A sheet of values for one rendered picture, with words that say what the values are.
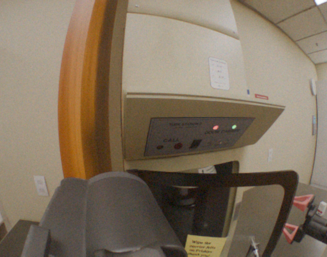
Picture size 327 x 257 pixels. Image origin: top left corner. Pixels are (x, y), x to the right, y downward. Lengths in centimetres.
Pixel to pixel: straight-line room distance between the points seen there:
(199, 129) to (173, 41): 20
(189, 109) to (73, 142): 14
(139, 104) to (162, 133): 6
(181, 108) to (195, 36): 23
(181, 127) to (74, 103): 14
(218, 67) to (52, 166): 80
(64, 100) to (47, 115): 60
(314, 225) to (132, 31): 61
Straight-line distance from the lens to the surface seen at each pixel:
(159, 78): 28
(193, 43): 35
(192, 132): 21
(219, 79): 35
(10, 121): 92
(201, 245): 32
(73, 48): 20
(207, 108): 19
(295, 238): 50
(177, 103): 16
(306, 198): 48
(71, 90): 18
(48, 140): 78
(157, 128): 18
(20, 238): 93
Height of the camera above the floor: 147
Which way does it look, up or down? 3 degrees down
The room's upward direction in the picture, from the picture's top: 1 degrees counter-clockwise
